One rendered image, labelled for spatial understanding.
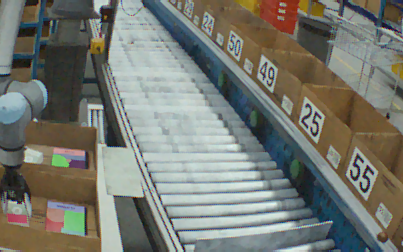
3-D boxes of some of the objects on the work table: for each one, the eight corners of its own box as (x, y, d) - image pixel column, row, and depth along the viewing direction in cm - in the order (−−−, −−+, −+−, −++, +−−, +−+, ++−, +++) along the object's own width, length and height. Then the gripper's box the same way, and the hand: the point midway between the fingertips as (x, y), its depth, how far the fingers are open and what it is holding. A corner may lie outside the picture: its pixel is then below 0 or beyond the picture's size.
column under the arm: (31, 125, 178) (36, 47, 163) (36, 99, 200) (43, 29, 186) (88, 129, 184) (97, 47, 170) (87, 101, 207) (98, 29, 193)
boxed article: (8, 231, 117) (7, 222, 115) (8, 206, 128) (7, 197, 126) (29, 233, 119) (27, 223, 118) (27, 208, 130) (26, 198, 129)
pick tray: (-8, 189, 134) (-10, 164, 129) (97, 205, 143) (97, 178, 138) (-19, 243, 109) (-25, 217, 104) (102, 265, 118) (102, 239, 114)
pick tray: (7, 142, 162) (6, 118, 158) (96, 152, 171) (98, 126, 167) (-5, 183, 137) (-7, 157, 133) (97, 198, 146) (98, 171, 142)
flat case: (44, 242, 119) (43, 238, 118) (47, 204, 135) (47, 200, 135) (88, 250, 121) (88, 246, 121) (87, 211, 138) (87, 207, 137)
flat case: (50, 180, 145) (49, 176, 144) (53, 151, 161) (53, 147, 161) (87, 185, 148) (88, 181, 147) (87, 155, 165) (87, 151, 164)
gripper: (-11, 167, 106) (-2, 228, 115) (33, 170, 110) (39, 232, 119) (-9, 150, 113) (-2, 210, 122) (32, 152, 117) (37, 213, 127)
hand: (17, 212), depth 122 cm, fingers closed on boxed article, 7 cm apart
